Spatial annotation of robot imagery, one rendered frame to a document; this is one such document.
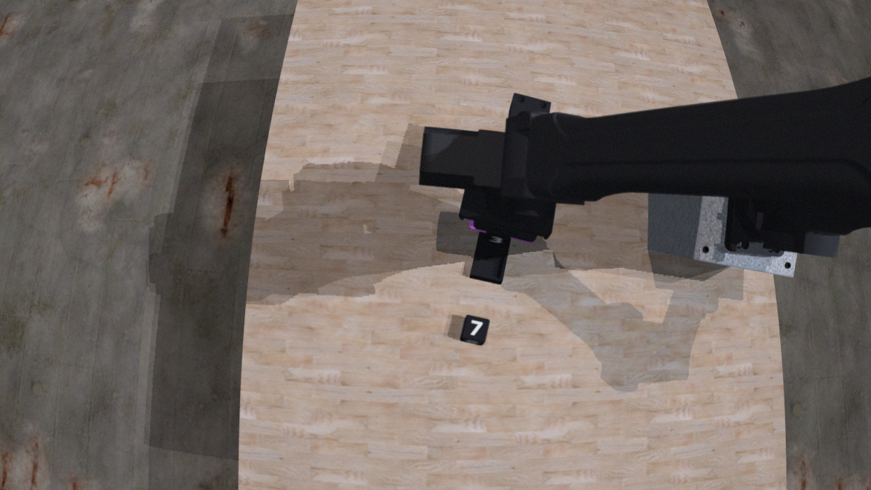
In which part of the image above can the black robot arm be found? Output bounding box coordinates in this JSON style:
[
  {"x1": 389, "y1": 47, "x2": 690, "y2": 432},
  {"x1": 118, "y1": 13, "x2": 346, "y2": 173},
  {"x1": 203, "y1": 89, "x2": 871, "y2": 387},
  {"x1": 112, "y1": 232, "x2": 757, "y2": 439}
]
[{"x1": 419, "y1": 77, "x2": 871, "y2": 258}]

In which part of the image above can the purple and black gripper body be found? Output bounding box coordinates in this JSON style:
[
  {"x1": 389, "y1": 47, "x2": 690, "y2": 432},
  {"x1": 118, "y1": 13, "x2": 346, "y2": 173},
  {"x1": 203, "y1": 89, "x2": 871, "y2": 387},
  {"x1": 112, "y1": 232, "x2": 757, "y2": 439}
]
[{"x1": 459, "y1": 186, "x2": 556, "y2": 242}]

